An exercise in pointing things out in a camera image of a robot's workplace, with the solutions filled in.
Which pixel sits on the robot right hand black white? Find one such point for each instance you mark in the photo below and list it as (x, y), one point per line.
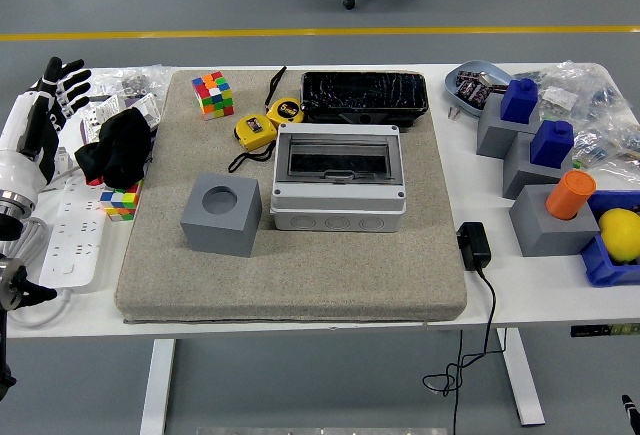
(632, 415)

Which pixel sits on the blue storage bin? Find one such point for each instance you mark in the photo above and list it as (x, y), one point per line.
(600, 265)

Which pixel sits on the yellow tape measure black print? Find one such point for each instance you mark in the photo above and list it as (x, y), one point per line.
(285, 111)

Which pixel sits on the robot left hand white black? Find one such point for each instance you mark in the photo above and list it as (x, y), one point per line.
(20, 155)

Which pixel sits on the black power adapter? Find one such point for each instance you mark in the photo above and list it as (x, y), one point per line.
(474, 245)

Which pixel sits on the small metal tweezers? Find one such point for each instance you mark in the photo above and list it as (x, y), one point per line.
(453, 112)

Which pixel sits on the black plastic tray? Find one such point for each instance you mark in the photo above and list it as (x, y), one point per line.
(365, 90)

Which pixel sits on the clear bags of small parts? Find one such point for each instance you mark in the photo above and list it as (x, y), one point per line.
(590, 100)

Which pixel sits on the dark snack packets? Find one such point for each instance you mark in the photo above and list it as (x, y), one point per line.
(472, 87)

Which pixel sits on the clear hinged box lid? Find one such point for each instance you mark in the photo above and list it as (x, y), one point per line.
(340, 160)

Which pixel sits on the white purple printed packet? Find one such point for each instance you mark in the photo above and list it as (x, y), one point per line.
(145, 105)

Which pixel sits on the yellow lemon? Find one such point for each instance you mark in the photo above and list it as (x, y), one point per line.
(622, 235)

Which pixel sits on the white power strip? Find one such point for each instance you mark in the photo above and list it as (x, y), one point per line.
(70, 240)

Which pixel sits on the grey holder block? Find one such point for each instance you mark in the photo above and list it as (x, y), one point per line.
(520, 175)
(492, 137)
(550, 237)

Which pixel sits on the white table leg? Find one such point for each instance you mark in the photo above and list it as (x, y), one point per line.
(522, 380)
(157, 385)

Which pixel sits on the yellow tape measure with sticker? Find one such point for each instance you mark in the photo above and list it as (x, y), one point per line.
(252, 132)

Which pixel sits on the grey-brown mat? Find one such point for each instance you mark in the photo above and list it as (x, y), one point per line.
(325, 280)

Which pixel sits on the clear bag of metal parts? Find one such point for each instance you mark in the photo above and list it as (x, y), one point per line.
(125, 82)

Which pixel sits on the grey block with round hole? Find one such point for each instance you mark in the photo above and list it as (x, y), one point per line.
(220, 230)

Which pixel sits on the blue bottle-shaped block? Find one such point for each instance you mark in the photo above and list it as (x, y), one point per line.
(520, 102)
(550, 145)

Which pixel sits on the black table control panel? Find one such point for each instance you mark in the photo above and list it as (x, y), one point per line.
(600, 330)

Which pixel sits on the black cloth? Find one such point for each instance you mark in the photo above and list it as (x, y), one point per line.
(115, 147)

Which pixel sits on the small colourful puzzle cube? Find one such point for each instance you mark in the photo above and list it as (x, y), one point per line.
(120, 202)

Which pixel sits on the large colourful puzzle cube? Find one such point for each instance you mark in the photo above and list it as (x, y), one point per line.
(214, 97)

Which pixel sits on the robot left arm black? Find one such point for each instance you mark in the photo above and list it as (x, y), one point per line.
(7, 227)

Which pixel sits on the pale blue dish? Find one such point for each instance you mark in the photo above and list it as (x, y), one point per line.
(452, 90)

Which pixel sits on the grey plastic junction box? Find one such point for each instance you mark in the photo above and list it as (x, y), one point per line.
(337, 207)

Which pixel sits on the orange cylinder battery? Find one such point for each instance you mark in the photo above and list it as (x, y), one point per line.
(570, 195)

